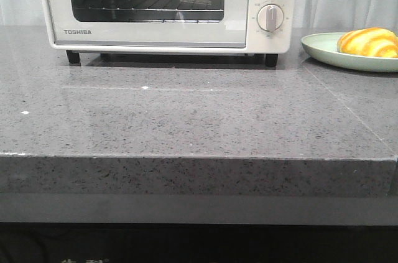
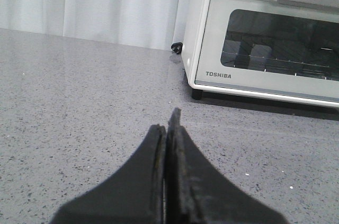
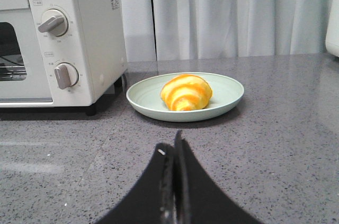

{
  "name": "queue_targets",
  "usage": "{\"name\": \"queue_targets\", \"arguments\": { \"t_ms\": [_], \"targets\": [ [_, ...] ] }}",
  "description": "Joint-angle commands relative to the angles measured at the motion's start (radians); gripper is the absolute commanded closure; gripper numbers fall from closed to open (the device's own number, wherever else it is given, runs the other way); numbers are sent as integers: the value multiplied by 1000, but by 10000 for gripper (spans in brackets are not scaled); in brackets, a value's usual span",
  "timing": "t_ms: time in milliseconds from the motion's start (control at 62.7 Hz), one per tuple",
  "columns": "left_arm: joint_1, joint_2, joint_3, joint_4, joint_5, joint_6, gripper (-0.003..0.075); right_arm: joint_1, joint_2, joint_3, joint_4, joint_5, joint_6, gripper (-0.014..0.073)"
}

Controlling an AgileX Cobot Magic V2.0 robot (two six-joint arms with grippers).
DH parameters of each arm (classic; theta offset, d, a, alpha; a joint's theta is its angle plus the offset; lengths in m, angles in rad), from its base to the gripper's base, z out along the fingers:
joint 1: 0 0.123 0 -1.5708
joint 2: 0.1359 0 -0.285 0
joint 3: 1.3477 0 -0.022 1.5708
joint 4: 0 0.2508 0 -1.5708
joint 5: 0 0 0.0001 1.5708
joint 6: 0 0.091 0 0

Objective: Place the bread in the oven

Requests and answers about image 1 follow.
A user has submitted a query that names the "glass oven door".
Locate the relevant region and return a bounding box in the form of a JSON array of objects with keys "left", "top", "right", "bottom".
[{"left": 40, "top": 0, "right": 251, "bottom": 48}]

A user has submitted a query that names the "orange yellow croissant bread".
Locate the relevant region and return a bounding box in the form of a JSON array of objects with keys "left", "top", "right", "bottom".
[{"left": 337, "top": 27, "right": 397, "bottom": 58}]

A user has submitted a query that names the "white Toshiba toaster oven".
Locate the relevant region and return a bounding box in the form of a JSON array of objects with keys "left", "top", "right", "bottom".
[{"left": 42, "top": 0, "right": 295, "bottom": 67}]

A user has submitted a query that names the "lower timer knob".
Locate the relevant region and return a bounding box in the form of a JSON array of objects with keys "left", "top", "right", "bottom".
[{"left": 257, "top": 4, "right": 284, "bottom": 32}]

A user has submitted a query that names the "light green plate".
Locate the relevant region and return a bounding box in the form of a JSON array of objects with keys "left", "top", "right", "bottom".
[{"left": 301, "top": 32, "right": 397, "bottom": 73}]

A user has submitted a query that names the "metal wire oven rack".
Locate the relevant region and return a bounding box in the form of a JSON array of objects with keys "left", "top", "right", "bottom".
[{"left": 73, "top": 0, "right": 224, "bottom": 23}]

